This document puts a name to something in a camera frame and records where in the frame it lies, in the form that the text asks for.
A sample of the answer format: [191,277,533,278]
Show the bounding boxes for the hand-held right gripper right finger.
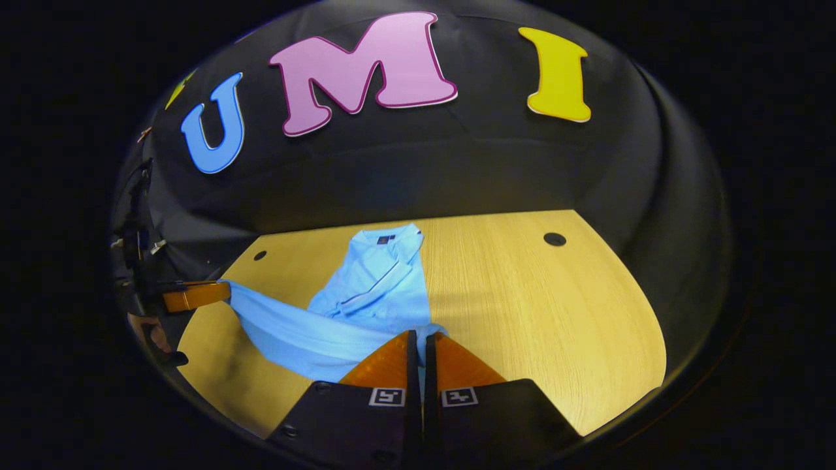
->
[423,332,582,470]

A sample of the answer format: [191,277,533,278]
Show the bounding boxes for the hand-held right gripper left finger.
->
[268,330,422,470]

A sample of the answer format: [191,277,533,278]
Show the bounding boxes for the light blue T-shirt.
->
[222,223,448,386]

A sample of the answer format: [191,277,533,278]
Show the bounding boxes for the black backdrop cloth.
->
[111,0,729,340]

